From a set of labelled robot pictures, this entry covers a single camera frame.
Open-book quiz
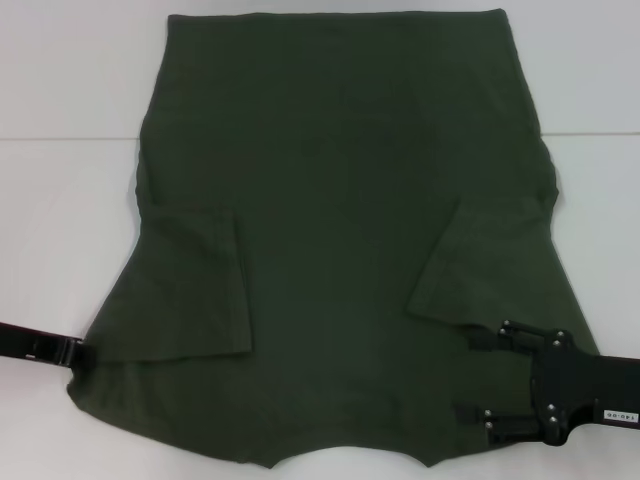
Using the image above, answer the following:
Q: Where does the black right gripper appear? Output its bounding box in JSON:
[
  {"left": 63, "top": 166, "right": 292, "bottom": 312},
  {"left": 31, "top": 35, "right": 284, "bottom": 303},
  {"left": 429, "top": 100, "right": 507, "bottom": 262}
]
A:
[{"left": 454, "top": 319, "right": 640, "bottom": 446}]

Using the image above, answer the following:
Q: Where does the dark green t-shirt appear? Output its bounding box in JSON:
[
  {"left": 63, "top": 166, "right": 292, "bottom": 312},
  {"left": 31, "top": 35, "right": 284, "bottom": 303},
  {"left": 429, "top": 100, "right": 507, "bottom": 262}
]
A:
[{"left": 64, "top": 8, "right": 601, "bottom": 471}]

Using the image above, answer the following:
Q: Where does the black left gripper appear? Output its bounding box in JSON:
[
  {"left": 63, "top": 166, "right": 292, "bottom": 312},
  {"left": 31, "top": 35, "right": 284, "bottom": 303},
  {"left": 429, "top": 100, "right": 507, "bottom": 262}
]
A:
[{"left": 0, "top": 322, "right": 99, "bottom": 366}]

